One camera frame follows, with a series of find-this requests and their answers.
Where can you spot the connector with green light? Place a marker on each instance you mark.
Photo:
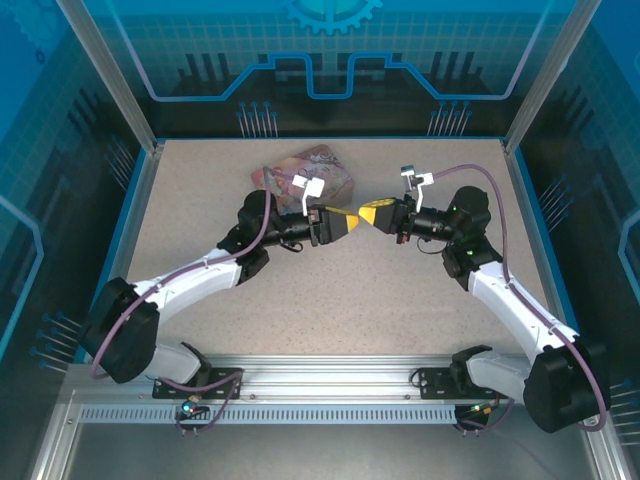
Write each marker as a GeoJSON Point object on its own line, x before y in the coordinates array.
{"type": "Point", "coordinates": [481, 410]}
{"type": "Point", "coordinates": [189, 407]}

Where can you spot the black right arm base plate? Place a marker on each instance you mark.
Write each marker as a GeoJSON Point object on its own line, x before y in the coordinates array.
{"type": "Point", "coordinates": [435, 382]}

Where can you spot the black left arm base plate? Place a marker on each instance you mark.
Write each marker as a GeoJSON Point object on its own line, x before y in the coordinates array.
{"type": "Point", "coordinates": [225, 380]}

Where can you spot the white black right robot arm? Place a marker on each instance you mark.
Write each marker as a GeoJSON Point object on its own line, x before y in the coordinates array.
{"type": "Point", "coordinates": [505, 295]}

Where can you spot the aluminium frame post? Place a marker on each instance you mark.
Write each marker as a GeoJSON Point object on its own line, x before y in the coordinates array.
{"type": "Point", "coordinates": [550, 75]}
{"type": "Point", "coordinates": [110, 75]}

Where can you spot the grey metal shelf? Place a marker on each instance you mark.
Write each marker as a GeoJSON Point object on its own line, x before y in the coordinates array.
{"type": "Point", "coordinates": [325, 452]}

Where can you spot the aluminium mounting rail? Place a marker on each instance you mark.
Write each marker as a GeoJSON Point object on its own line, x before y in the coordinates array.
{"type": "Point", "coordinates": [325, 375]}

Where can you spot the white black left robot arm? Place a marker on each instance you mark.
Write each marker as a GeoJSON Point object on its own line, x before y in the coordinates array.
{"type": "Point", "coordinates": [200, 277]}

